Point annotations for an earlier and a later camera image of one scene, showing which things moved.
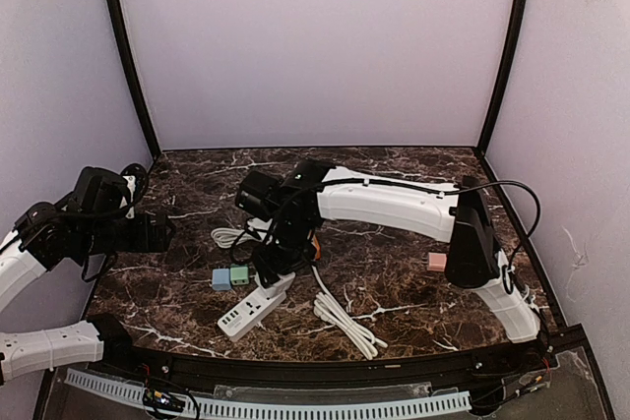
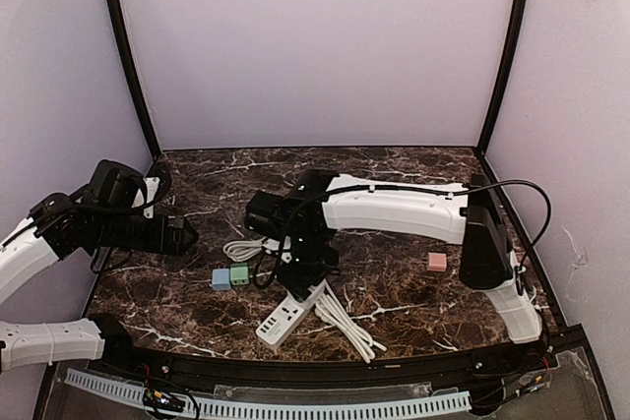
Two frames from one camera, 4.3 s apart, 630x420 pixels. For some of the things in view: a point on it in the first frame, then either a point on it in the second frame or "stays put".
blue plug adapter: (220, 279) stays put
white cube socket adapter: (280, 286) to (316, 291)
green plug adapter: (239, 274) stays put
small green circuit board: (157, 398) stays put
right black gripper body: (275, 262) to (305, 279)
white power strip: (253, 309) to (285, 316)
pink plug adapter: (436, 262) stays put
